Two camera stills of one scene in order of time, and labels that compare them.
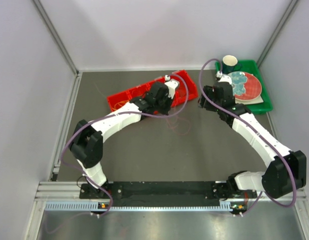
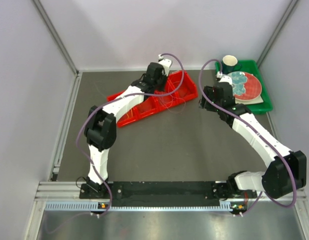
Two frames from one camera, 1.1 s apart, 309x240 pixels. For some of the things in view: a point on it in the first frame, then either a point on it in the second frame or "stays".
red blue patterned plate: [246, 86] stays
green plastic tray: [252, 66] stays
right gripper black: [202, 102] stays
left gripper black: [164, 111] -> [162, 88]
